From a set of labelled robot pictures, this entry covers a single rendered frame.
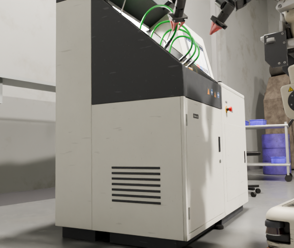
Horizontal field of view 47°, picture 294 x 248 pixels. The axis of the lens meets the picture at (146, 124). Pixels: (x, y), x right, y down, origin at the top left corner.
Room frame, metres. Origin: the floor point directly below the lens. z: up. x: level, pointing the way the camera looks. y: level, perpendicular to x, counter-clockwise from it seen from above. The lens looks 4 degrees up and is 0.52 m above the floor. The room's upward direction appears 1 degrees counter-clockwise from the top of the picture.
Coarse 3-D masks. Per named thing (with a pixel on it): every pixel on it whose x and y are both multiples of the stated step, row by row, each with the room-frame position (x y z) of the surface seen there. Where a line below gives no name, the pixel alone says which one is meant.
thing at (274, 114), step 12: (276, 72) 8.34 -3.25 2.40; (276, 84) 8.26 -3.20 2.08; (288, 84) 8.00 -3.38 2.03; (264, 96) 8.36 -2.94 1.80; (276, 96) 8.10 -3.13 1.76; (264, 108) 8.32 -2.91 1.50; (276, 108) 8.09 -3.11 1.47; (276, 120) 8.11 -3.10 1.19; (288, 120) 7.91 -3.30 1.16; (276, 132) 8.13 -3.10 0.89; (288, 132) 7.91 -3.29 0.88
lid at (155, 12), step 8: (112, 0) 2.10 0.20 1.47; (120, 0) 2.13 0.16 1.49; (128, 0) 2.17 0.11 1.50; (136, 0) 2.21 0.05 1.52; (144, 0) 2.25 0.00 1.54; (152, 0) 2.30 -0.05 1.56; (160, 0) 2.36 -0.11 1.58; (168, 0) 2.40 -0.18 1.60; (128, 8) 2.24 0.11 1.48; (136, 8) 2.28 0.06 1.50; (144, 8) 2.33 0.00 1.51; (160, 8) 2.41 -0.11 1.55; (136, 16) 2.36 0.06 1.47; (152, 16) 2.45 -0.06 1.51; (160, 16) 2.50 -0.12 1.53; (152, 24) 2.55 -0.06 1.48
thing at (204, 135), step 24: (192, 120) 1.80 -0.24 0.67; (216, 120) 2.19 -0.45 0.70; (192, 144) 1.79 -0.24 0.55; (216, 144) 2.17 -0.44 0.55; (192, 168) 1.79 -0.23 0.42; (216, 168) 2.16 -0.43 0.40; (192, 192) 1.78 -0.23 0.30; (216, 192) 2.14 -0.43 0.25; (192, 216) 1.77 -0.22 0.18; (216, 216) 2.13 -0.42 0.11
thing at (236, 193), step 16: (160, 32) 2.54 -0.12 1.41; (176, 32) 2.47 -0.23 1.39; (192, 32) 2.84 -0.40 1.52; (176, 48) 2.47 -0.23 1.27; (208, 64) 3.03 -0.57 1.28; (224, 96) 2.37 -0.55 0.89; (224, 112) 2.36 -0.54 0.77; (240, 112) 2.79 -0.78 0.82; (224, 128) 2.35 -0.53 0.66; (240, 128) 2.76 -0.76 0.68; (224, 144) 2.33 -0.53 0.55; (240, 144) 2.74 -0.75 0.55; (224, 160) 2.32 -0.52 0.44; (240, 160) 2.72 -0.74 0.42; (240, 176) 2.71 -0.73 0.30; (240, 192) 2.69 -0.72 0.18; (240, 208) 2.85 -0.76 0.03
